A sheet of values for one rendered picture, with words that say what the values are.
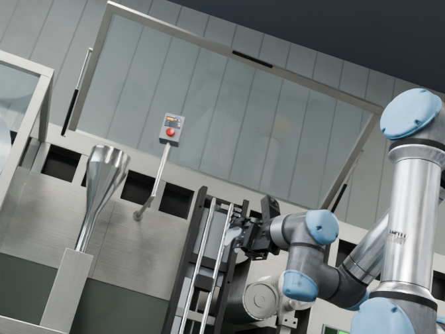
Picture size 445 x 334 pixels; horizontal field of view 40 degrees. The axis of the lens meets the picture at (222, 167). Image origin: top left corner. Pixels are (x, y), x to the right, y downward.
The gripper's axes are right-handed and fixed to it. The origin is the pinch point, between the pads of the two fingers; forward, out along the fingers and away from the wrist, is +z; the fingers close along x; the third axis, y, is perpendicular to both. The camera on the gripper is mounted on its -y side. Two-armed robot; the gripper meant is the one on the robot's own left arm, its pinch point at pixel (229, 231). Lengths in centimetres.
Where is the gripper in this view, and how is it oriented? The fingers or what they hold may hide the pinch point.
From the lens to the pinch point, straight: 157.4
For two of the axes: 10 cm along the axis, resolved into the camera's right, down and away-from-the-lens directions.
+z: -6.1, 1.7, 7.7
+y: -3.2, 8.4, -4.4
